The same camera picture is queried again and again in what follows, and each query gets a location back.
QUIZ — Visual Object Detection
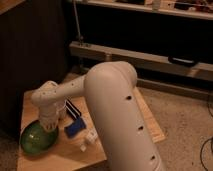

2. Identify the wooden shelf rail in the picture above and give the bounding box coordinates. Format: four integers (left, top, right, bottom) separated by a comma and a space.
69, 41, 213, 81

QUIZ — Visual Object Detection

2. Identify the black handle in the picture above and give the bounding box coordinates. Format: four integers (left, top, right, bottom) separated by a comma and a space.
168, 57, 198, 67

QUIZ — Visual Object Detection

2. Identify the white paper cup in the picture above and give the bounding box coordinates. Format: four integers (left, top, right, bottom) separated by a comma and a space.
57, 101, 66, 119

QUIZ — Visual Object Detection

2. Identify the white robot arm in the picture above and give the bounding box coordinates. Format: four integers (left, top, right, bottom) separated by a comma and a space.
31, 61, 166, 171

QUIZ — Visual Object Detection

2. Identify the white tube bottle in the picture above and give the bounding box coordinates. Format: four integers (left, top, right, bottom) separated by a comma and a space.
85, 129, 98, 144

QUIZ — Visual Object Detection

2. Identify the small white cap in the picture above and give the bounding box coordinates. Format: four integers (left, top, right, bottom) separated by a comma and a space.
80, 144, 87, 152

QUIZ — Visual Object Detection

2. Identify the metal vertical pole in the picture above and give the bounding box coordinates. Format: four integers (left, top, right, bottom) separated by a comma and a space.
72, 0, 83, 45

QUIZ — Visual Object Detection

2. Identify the blue sponge block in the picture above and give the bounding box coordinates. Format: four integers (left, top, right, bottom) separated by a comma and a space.
64, 118, 86, 138

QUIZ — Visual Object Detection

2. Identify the black striped box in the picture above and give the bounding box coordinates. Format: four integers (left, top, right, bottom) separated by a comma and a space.
66, 99, 82, 120

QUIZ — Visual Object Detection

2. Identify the green ceramic bowl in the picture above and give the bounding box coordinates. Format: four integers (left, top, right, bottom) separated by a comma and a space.
20, 120, 59, 155

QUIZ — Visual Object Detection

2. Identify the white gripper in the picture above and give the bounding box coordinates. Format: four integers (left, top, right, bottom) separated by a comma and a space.
39, 107, 59, 130

